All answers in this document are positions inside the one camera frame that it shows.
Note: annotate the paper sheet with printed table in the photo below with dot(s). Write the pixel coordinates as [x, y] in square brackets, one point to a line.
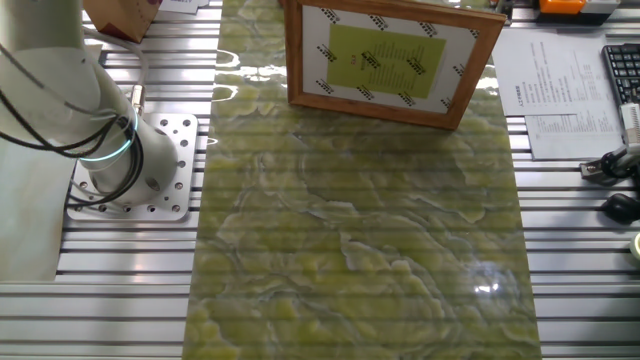
[565, 140]

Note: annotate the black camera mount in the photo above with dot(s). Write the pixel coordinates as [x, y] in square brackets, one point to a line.
[607, 167]

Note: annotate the black keyboard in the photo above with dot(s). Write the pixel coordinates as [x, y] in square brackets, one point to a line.
[625, 70]

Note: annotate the wooden picture frame with stand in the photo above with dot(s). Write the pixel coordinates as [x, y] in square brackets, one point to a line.
[385, 60]

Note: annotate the pale green tape roll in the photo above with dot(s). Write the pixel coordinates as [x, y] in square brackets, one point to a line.
[636, 246]

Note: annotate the paper sheet with bold heading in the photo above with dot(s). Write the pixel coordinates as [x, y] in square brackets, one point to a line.
[550, 75]

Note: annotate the Costa paper bag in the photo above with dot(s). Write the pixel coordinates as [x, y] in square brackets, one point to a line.
[120, 17]

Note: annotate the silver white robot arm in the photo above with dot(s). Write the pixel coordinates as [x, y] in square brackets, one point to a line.
[50, 75]

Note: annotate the light grey box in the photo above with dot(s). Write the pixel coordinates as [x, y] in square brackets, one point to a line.
[600, 5]

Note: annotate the orange plastic box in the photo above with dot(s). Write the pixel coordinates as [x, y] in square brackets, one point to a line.
[560, 5]

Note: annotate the green marble pattern mat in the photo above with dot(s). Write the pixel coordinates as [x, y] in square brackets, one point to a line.
[350, 250]

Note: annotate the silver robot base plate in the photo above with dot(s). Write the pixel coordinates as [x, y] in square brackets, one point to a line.
[175, 200]

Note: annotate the white printed paper sheet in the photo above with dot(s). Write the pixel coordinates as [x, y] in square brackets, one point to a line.
[185, 5]

